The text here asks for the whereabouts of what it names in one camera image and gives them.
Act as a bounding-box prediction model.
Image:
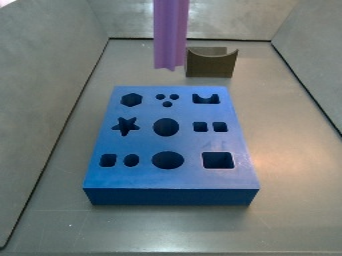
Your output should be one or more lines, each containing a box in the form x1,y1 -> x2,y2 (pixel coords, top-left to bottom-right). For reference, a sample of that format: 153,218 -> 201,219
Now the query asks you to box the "purple star-shaped peg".
154,0 -> 190,71

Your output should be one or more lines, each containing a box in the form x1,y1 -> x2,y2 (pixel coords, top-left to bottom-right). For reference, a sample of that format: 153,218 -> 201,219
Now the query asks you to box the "blue shape-sorting block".
83,86 -> 261,205

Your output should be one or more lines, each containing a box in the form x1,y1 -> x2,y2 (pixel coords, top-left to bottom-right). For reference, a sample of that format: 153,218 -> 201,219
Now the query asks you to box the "dark olive U-shaped block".
186,47 -> 239,78

